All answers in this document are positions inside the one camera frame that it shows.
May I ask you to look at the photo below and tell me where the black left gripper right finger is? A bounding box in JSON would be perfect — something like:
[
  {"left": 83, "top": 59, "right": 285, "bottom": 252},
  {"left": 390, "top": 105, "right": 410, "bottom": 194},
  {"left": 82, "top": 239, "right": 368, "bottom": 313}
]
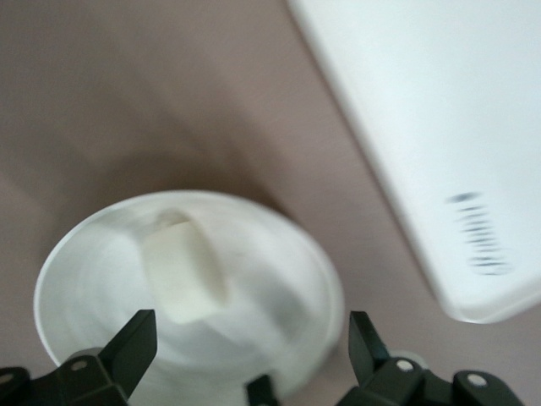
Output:
[{"left": 337, "top": 310, "right": 526, "bottom": 406}]

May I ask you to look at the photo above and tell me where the cream rabbit print tray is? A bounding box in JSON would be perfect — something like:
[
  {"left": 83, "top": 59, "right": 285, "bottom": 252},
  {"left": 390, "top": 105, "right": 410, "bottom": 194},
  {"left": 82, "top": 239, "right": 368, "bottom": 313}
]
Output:
[{"left": 287, "top": 0, "right": 541, "bottom": 326}]

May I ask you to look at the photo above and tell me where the brown table cover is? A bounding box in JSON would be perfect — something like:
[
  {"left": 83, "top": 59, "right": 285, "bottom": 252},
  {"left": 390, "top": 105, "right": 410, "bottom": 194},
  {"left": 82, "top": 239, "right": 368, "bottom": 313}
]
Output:
[{"left": 0, "top": 0, "right": 541, "bottom": 406}]

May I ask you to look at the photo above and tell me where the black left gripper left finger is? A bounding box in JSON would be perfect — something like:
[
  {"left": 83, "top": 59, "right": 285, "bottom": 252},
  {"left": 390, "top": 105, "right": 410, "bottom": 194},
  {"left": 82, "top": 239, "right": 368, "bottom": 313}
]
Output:
[{"left": 0, "top": 309, "right": 159, "bottom": 406}]

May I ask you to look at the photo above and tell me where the small pale bun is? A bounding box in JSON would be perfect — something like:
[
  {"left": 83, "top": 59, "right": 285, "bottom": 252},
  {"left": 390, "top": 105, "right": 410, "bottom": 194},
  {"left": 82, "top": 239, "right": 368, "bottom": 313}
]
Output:
[{"left": 140, "top": 208, "right": 232, "bottom": 326}]

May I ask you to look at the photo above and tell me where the round cream plate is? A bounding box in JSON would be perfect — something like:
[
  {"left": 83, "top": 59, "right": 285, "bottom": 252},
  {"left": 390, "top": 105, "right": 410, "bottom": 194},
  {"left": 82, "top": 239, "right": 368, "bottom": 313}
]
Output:
[{"left": 33, "top": 189, "right": 346, "bottom": 406}]

